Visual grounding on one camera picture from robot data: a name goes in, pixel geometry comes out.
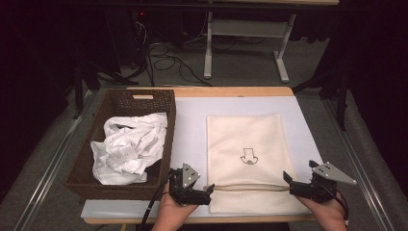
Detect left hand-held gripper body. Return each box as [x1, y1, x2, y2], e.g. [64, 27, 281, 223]
[168, 162, 213, 206]

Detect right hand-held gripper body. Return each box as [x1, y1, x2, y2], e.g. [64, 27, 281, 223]
[290, 159, 358, 204]

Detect brown woven basket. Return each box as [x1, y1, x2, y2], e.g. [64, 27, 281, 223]
[64, 89, 177, 201]

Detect cream laundry bag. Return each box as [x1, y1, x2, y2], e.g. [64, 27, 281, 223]
[205, 114, 310, 215]

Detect white shirt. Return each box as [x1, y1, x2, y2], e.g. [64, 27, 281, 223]
[89, 112, 168, 186]

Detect person's right hand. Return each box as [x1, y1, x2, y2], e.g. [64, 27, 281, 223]
[294, 192, 349, 226]

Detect white table mat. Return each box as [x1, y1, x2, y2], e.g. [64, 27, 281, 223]
[80, 95, 324, 219]

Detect black tripod stand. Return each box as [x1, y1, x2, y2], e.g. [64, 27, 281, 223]
[70, 60, 140, 120]
[291, 64, 350, 132]

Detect dark computer case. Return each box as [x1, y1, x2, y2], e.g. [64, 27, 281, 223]
[104, 9, 153, 70]

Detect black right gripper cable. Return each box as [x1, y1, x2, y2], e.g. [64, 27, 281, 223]
[320, 183, 350, 221]

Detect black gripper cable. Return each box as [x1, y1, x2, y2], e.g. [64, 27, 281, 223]
[137, 174, 177, 231]
[320, 183, 350, 221]

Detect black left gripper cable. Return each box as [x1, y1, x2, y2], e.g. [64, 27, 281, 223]
[137, 174, 177, 231]

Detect metal floor rail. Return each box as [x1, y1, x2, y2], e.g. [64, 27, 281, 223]
[13, 90, 99, 231]
[321, 98, 396, 231]

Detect black floor cables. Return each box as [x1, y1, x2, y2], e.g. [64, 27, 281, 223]
[145, 40, 214, 88]

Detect white desk frame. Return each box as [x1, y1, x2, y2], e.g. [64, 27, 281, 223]
[203, 11, 297, 85]

